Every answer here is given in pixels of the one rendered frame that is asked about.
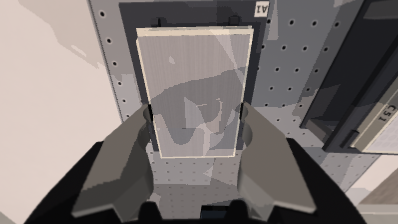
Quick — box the dark grey rectangular frame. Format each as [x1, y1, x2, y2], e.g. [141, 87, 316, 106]
[119, 0, 270, 105]

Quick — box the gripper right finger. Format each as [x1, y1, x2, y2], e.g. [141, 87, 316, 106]
[237, 101, 367, 224]

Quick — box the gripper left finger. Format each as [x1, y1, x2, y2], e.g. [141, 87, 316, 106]
[23, 103, 154, 224]

